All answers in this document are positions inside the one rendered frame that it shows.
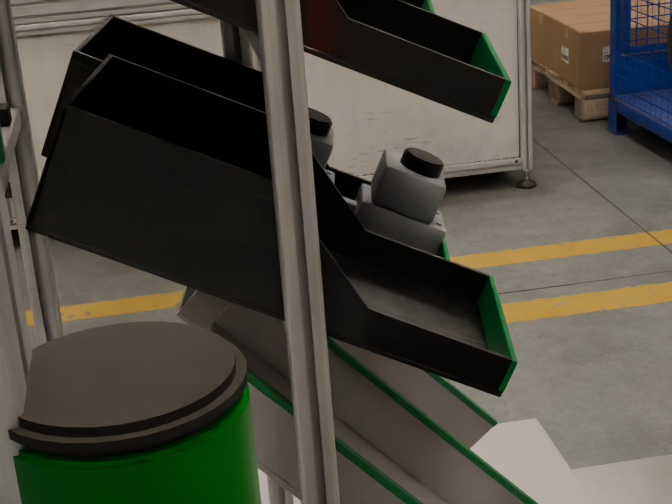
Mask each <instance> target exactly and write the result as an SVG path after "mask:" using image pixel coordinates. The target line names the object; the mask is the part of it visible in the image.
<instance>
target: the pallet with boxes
mask: <svg viewBox="0 0 672 504"><path fill-rule="evenodd" d="M530 15H531V78H532V88H533V89H537V88H546V87H548V95H550V96H549V98H548V99H549V100H551V101H552V102H553V103H555V104H556V105H563V104H572V103H575V109H574V112H575V113H574V116H575V118H576V119H578V120H579V121H581V122H584V121H593V120H601V119H608V96H610V0H578V1H568V2H559V3H549V4H539V5H530Z"/></svg>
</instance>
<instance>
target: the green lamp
mask: <svg viewBox="0 0 672 504"><path fill-rule="evenodd" d="M13 460H14V465H15V471H16V476H17V482H18V487H19V492H20V498H21V503H22V504H261V495H260V486H259V476H258V467H257V457H256V448H255V438H254V429H253V419H252V410H251V401H250V391H249V386H248V384H246V386H245V389H244V391H243V393H242V395H241V396H240V397H239V398H238V399H237V401H236V402H235V403H234V404H233V405H232V406H231V407H230V408H229V409H227V411H226V412H225V413H224V414H223V415H222V416H220V417H219V418H218V419H216V420H215V421H214V422H213V423H211V424H210V425H208V426H206V427H205V428H203V429H201V430H199V431H197V432H195V433H194V434H192V435H189V436H187V437H184V438H182V439H180V440H177V441H175V442H172V443H169V444H166V445H162V446H159V447H155V448H152V449H149V450H144V451H139V452H134V453H128V454H123V455H114V456H104V457H67V456H59V455H50V454H46V453H43V452H39V451H35V450H31V449H29V448H27V447H25V448H23V449H21V450H19V455H17V456H13Z"/></svg>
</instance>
